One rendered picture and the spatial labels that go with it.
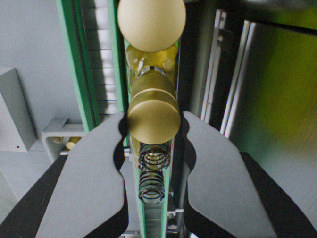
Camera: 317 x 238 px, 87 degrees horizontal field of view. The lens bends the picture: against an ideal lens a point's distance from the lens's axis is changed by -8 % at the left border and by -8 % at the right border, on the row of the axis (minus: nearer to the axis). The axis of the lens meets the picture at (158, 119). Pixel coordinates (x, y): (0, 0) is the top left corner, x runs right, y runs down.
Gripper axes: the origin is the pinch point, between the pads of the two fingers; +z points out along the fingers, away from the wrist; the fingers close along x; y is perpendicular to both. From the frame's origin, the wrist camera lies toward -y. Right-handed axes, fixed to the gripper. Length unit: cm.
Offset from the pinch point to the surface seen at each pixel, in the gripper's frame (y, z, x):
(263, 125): 5.0, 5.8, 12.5
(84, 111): 10.9, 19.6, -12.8
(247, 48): -1.8, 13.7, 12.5
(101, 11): -5.7, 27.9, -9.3
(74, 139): 31, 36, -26
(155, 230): 76, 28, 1
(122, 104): 9.5, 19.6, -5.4
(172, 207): 45, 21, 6
